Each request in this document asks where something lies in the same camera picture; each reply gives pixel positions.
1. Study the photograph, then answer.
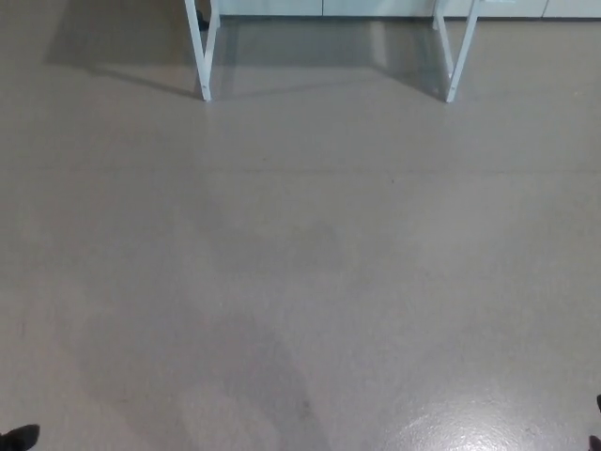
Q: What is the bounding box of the white metal table frame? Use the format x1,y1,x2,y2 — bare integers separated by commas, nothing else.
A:
184,0,481,103

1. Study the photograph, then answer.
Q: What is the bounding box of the white cabinet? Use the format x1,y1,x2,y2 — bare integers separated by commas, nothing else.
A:
218,0,601,20

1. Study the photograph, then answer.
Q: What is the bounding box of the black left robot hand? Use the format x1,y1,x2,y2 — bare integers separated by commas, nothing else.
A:
0,424,41,451

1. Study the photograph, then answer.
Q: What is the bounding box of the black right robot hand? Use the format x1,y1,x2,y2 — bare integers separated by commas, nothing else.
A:
589,393,601,451

